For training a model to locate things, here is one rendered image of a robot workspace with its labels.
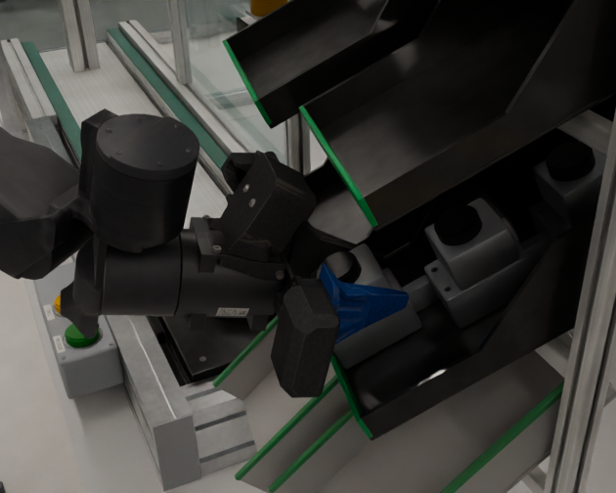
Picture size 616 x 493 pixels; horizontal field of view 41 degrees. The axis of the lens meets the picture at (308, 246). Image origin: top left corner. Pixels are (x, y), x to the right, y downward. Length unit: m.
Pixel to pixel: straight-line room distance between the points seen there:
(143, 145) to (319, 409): 0.34
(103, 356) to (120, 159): 0.59
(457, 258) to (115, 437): 0.61
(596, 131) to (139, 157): 0.25
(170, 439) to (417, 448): 0.32
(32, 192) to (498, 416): 0.38
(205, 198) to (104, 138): 0.92
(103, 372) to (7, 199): 0.53
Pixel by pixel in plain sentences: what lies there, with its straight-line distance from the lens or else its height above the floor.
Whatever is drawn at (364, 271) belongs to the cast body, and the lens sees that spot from 0.56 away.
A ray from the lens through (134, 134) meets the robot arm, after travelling 0.48.
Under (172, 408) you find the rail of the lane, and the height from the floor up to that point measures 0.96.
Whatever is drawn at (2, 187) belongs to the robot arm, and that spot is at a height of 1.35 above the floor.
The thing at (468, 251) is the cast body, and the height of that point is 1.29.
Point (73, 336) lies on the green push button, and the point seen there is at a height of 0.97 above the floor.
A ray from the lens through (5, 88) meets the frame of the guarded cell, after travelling 1.73.
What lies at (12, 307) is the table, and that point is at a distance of 1.30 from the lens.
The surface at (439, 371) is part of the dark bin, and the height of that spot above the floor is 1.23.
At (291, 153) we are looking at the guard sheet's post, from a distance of 1.19.
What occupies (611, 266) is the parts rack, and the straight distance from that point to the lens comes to 0.49.
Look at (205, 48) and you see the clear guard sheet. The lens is 1.55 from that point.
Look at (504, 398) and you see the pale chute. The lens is 0.66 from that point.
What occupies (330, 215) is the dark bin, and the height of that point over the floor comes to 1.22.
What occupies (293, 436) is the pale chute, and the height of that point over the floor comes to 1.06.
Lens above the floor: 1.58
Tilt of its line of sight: 33 degrees down
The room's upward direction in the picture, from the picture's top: 2 degrees counter-clockwise
